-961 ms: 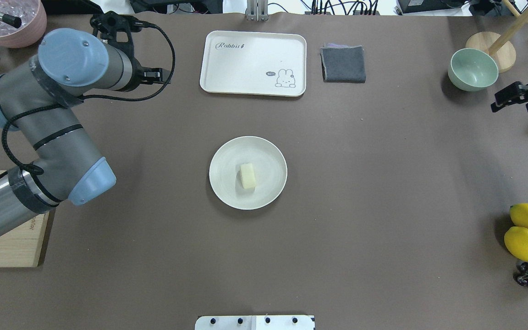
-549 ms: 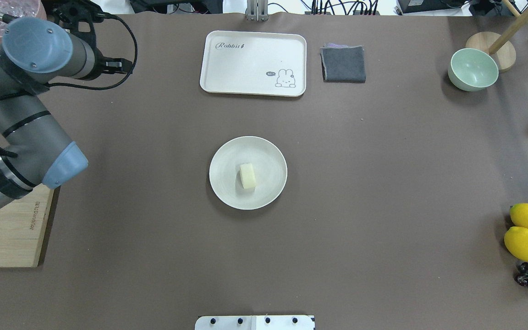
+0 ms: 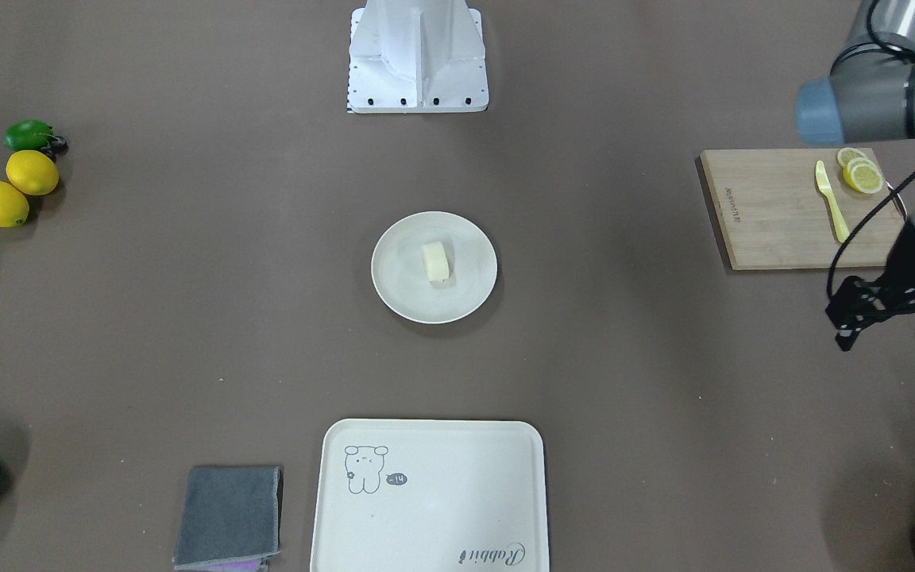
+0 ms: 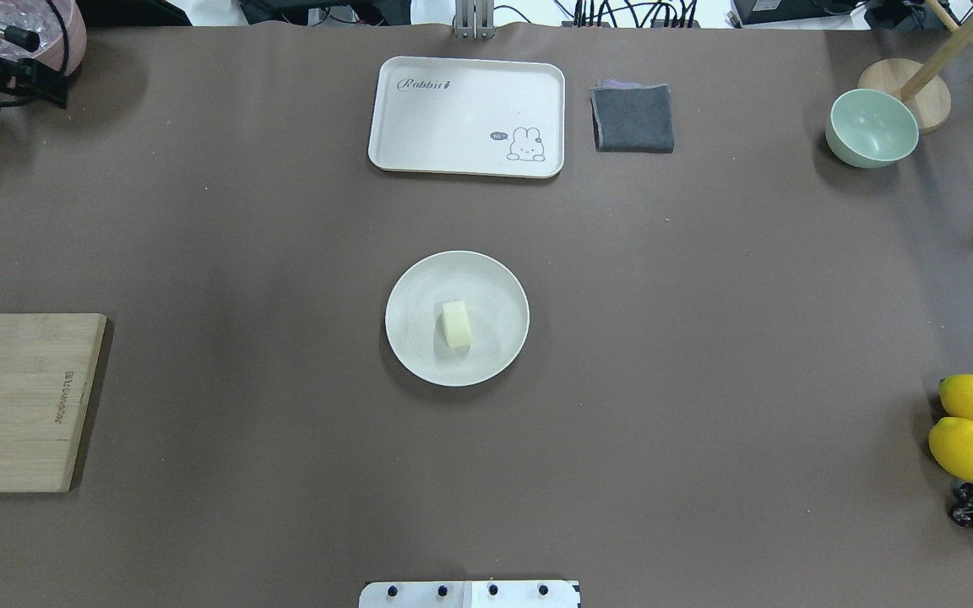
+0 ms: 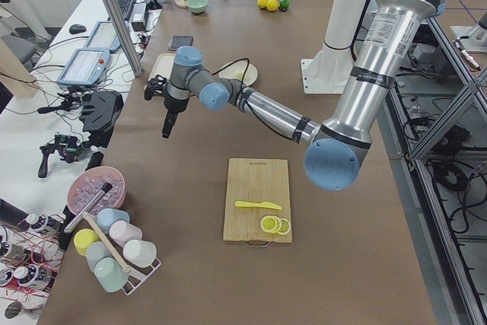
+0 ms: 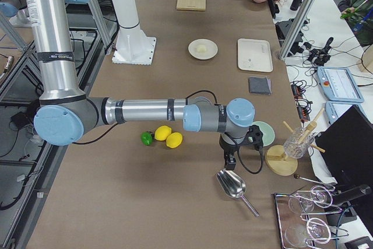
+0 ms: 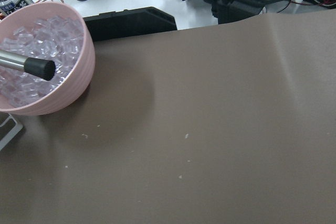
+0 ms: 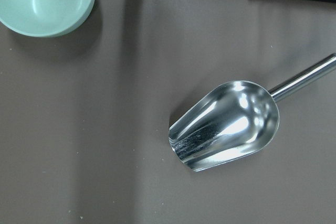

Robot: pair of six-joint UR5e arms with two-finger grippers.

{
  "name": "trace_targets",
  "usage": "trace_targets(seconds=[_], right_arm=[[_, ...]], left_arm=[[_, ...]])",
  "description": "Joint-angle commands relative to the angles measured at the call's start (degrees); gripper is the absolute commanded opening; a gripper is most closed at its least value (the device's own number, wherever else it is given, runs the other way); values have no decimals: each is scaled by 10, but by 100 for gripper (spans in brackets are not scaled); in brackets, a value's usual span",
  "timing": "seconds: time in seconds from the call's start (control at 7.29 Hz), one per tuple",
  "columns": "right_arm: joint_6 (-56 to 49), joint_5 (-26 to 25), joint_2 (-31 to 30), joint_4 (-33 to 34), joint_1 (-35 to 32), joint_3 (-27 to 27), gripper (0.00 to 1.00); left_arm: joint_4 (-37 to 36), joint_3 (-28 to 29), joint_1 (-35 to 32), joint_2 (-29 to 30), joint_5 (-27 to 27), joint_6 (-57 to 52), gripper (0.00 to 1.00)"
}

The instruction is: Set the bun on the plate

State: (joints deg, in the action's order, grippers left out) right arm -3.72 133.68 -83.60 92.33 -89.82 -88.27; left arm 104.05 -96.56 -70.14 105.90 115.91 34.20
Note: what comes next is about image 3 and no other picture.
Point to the white bun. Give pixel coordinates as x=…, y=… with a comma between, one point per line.
x=435, y=262

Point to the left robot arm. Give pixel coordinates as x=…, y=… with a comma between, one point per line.
x=868, y=95

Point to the cream rectangular tray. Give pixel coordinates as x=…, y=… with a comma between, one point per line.
x=431, y=495

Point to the yellow plastic knife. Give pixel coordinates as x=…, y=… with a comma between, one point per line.
x=839, y=226

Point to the lemon slices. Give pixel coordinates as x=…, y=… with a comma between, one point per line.
x=859, y=172

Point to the white round plate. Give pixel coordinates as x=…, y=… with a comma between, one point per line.
x=399, y=275

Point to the grey folded cloth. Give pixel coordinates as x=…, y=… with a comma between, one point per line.
x=230, y=518

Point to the dark small fruit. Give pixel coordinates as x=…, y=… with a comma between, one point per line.
x=55, y=146

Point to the green lime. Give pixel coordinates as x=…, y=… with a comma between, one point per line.
x=28, y=135

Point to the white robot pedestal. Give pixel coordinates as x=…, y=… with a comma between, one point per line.
x=417, y=57

